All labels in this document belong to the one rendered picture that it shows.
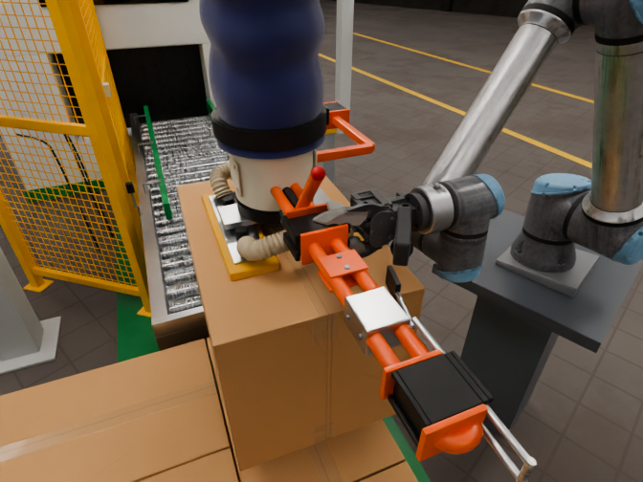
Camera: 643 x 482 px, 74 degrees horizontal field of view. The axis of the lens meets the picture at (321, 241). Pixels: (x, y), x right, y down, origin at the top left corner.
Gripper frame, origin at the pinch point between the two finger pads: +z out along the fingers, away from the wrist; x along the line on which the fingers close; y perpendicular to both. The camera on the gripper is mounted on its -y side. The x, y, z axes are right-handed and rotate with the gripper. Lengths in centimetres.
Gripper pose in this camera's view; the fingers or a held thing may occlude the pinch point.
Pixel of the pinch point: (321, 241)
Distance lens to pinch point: 70.3
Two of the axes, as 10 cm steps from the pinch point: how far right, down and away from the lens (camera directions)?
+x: -0.1, -8.2, -5.7
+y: -3.8, -5.3, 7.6
